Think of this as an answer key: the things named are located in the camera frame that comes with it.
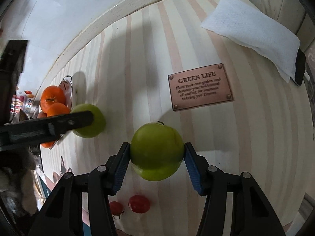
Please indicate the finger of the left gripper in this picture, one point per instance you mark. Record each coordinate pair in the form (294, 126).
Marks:
(37, 131)

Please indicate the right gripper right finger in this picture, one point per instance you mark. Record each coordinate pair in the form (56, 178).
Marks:
(252, 213)

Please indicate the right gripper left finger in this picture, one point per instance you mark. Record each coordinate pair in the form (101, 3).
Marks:
(61, 214)

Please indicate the small bright orange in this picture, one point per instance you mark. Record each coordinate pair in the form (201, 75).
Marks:
(57, 109)

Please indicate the large orange with stem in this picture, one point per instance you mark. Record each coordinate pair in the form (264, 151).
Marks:
(51, 95)

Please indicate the red cherry tomato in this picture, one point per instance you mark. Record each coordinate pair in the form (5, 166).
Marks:
(116, 209)
(139, 204)

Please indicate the green apple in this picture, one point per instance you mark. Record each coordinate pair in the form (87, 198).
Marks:
(157, 151)
(98, 124)

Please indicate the dark red apple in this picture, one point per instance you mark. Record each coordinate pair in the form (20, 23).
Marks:
(41, 115)

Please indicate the floral glass fruit plate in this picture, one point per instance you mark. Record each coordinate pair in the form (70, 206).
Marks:
(67, 86)

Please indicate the white paper towel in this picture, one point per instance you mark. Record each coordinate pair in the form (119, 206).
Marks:
(248, 27)

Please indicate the colourful wall sticker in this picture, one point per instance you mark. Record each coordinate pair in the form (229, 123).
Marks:
(22, 100)

